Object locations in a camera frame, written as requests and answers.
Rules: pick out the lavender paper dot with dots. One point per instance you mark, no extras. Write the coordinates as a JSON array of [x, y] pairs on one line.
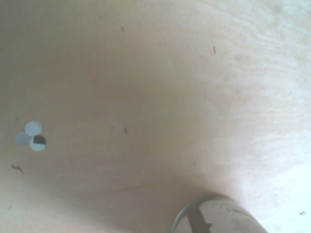
[[22, 138]]

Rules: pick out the white paper dot black mark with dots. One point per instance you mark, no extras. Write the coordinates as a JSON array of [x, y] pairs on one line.
[[37, 144]]

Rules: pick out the white labelled can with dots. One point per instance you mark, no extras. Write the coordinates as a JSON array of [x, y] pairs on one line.
[[223, 217]]

